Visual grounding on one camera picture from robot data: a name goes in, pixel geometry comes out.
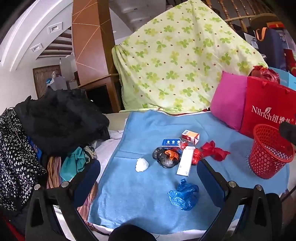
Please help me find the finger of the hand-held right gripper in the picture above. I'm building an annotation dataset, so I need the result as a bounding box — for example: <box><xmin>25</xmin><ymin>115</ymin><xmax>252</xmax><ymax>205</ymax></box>
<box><xmin>279</xmin><ymin>121</ymin><xmax>296</xmax><ymax>146</ymax></box>

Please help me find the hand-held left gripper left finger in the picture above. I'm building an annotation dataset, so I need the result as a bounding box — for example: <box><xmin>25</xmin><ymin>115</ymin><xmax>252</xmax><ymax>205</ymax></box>
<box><xmin>25</xmin><ymin>159</ymin><xmax>101</xmax><ymax>241</ymax></box>

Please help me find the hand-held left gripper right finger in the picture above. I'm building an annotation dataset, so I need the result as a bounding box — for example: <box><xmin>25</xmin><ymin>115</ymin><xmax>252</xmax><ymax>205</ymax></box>
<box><xmin>196</xmin><ymin>159</ymin><xmax>282</xmax><ymax>241</ymax></box>

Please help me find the blue plastic bag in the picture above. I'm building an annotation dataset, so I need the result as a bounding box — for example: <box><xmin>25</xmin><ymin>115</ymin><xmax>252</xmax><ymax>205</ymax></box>
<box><xmin>168</xmin><ymin>178</ymin><xmax>200</xmax><ymax>211</ymax></box>

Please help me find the long white box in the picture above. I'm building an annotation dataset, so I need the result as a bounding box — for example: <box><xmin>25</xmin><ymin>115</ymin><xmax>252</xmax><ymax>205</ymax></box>
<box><xmin>176</xmin><ymin>146</ymin><xmax>195</xmax><ymax>176</ymax></box>

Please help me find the red mesh basket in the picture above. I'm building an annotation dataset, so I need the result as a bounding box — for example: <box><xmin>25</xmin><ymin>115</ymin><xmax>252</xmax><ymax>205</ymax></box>
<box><xmin>246</xmin><ymin>124</ymin><xmax>295</xmax><ymax>179</ymax></box>

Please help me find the orange plastic wrapper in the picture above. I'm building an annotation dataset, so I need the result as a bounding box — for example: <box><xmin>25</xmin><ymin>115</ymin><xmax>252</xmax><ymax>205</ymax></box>
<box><xmin>164</xmin><ymin>149</ymin><xmax>179</xmax><ymax>160</ymax></box>

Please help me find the white and orange box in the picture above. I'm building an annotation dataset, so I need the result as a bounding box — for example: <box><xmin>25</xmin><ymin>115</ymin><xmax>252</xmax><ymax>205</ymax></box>
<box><xmin>181</xmin><ymin>130</ymin><xmax>200</xmax><ymax>146</ymax></box>

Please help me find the black plastic bag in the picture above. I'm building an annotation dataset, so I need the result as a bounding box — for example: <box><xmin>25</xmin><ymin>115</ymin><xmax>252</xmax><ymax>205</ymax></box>
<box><xmin>152</xmin><ymin>147</ymin><xmax>179</xmax><ymax>168</ymax></box>

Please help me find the white tissue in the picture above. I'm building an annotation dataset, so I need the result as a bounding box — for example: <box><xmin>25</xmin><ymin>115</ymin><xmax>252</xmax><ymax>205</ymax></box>
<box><xmin>135</xmin><ymin>158</ymin><xmax>149</xmax><ymax>172</ymax></box>

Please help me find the small blue box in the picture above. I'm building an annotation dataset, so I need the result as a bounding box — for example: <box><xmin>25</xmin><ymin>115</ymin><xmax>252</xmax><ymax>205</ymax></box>
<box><xmin>161</xmin><ymin>138</ymin><xmax>181</xmax><ymax>149</ymax></box>

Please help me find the teal cloth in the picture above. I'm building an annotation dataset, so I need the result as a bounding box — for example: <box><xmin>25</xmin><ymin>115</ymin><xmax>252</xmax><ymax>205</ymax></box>
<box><xmin>60</xmin><ymin>146</ymin><xmax>93</xmax><ymax>183</ymax></box>

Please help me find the white bed sheet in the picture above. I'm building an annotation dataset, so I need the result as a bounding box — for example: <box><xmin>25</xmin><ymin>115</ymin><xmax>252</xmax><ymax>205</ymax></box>
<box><xmin>95</xmin><ymin>130</ymin><xmax>126</xmax><ymax>169</ymax></box>

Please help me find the striped cloth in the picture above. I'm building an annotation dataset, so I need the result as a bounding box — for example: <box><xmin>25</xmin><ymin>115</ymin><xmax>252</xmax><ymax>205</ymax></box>
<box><xmin>46</xmin><ymin>155</ymin><xmax>63</xmax><ymax>189</ymax></box>

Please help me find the red paper bag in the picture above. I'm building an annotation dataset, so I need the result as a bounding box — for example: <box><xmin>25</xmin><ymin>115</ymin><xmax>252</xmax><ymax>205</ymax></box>
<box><xmin>239</xmin><ymin>76</ymin><xmax>296</xmax><ymax>139</ymax></box>

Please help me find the blue blanket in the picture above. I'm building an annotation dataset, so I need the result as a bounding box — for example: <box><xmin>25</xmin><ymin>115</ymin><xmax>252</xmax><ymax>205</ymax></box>
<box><xmin>88</xmin><ymin>109</ymin><xmax>289</xmax><ymax>234</ymax></box>

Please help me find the light blue box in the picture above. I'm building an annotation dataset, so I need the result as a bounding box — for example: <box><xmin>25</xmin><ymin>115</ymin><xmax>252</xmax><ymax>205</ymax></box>
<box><xmin>268</xmin><ymin>67</ymin><xmax>296</xmax><ymax>90</ymax></box>

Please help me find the black fuzzy coat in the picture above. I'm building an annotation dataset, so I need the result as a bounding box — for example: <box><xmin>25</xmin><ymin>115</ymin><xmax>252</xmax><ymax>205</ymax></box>
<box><xmin>15</xmin><ymin>87</ymin><xmax>110</xmax><ymax>156</ymax></box>

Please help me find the dark red plastic bag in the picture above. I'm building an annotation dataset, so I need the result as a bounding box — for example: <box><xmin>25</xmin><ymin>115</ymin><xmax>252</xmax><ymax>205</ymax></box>
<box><xmin>248</xmin><ymin>65</ymin><xmax>280</xmax><ymax>84</ymax></box>

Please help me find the pink pillow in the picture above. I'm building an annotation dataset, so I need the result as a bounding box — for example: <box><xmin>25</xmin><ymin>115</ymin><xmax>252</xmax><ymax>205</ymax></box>
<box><xmin>210</xmin><ymin>71</ymin><xmax>249</xmax><ymax>131</ymax></box>

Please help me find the black floral cloth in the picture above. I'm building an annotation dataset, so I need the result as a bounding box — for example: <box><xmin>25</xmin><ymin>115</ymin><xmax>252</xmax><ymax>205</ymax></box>
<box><xmin>0</xmin><ymin>108</ymin><xmax>48</xmax><ymax>214</ymax></box>

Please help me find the dark wooden cabinet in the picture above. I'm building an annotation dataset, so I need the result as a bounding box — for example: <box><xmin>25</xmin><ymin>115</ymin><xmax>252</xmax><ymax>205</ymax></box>
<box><xmin>84</xmin><ymin>83</ymin><xmax>116</xmax><ymax>114</ymax></box>

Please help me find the wooden door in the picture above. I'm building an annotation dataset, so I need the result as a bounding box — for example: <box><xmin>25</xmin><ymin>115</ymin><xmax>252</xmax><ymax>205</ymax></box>
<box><xmin>33</xmin><ymin>65</ymin><xmax>62</xmax><ymax>99</ymax></box>

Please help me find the wooden railing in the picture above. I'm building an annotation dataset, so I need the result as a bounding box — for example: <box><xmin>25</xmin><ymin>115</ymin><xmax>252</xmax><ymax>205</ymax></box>
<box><xmin>208</xmin><ymin>0</ymin><xmax>278</xmax><ymax>24</ymax></box>

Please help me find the green clover print sheet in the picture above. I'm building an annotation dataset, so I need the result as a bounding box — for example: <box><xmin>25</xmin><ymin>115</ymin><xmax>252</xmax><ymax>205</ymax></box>
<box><xmin>112</xmin><ymin>0</ymin><xmax>269</xmax><ymax>115</ymax></box>

